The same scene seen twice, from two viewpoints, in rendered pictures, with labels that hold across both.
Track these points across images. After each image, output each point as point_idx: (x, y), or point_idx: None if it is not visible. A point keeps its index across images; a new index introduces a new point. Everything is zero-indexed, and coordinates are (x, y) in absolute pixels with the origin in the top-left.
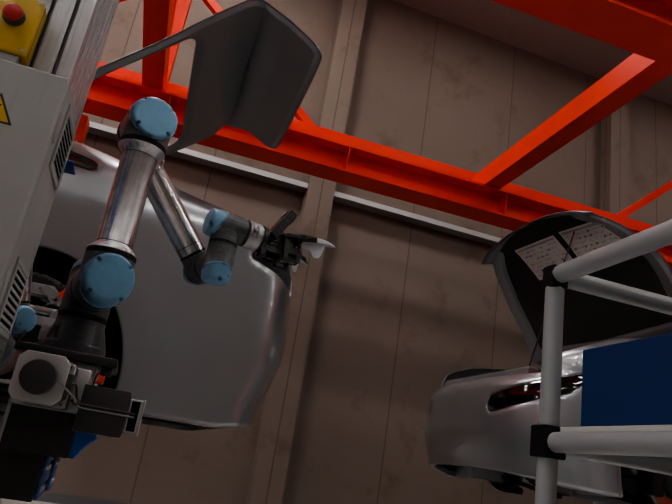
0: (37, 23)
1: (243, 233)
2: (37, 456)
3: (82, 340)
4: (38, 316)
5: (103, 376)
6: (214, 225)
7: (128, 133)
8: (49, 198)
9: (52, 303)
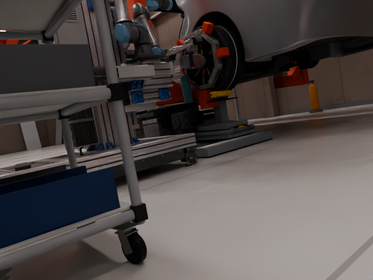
0: None
1: None
2: (127, 92)
3: (137, 53)
4: (186, 44)
5: (222, 52)
6: None
7: None
8: (76, 26)
9: (192, 36)
